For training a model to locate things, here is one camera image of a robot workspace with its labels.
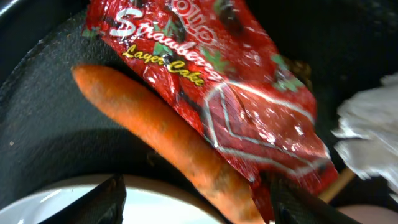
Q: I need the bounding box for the grey plate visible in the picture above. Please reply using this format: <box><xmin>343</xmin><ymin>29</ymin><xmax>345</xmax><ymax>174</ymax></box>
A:
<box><xmin>1</xmin><ymin>174</ymin><xmax>226</xmax><ymax>224</ymax></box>

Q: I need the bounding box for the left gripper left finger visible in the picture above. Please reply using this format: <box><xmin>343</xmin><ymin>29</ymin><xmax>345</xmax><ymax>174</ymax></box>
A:
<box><xmin>40</xmin><ymin>174</ymin><xmax>127</xmax><ymax>224</ymax></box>

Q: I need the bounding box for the orange carrot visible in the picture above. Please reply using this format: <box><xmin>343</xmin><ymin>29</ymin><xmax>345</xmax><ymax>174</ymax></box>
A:
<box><xmin>71</xmin><ymin>65</ymin><xmax>264</xmax><ymax>223</ymax></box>

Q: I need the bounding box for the red snack wrapper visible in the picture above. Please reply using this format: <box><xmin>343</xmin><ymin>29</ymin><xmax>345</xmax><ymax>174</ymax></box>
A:
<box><xmin>86</xmin><ymin>0</ymin><xmax>338</xmax><ymax>223</ymax></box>

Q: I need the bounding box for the white tissue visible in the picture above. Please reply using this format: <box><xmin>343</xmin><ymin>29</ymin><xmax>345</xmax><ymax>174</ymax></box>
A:
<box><xmin>332</xmin><ymin>73</ymin><xmax>397</xmax><ymax>200</ymax></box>

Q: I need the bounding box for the round black serving tray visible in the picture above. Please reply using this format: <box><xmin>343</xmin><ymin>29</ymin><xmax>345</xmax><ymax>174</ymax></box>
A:
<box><xmin>1</xmin><ymin>0</ymin><xmax>397</xmax><ymax>207</ymax></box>

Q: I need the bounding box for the wooden chopstick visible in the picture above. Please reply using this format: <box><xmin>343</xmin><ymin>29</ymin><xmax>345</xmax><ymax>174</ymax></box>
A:
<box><xmin>318</xmin><ymin>167</ymin><xmax>356</xmax><ymax>203</ymax></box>

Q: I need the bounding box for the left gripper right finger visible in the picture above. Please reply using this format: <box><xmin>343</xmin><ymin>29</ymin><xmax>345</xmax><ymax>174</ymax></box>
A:
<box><xmin>269</xmin><ymin>174</ymin><xmax>359</xmax><ymax>224</ymax></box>

